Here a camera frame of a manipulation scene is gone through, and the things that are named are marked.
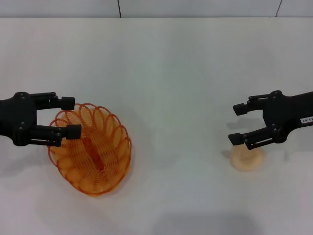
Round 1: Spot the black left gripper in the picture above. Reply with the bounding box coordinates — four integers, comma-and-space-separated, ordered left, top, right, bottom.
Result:
0, 92, 82, 147

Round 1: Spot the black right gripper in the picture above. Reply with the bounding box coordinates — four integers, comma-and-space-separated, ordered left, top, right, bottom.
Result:
228, 90, 313, 150

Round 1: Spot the pale round bread bun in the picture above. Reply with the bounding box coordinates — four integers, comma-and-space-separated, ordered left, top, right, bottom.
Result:
229, 144, 266, 173

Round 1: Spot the orange woven plastic basket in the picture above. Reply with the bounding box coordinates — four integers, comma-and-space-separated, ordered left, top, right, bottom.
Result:
47, 102, 133, 198

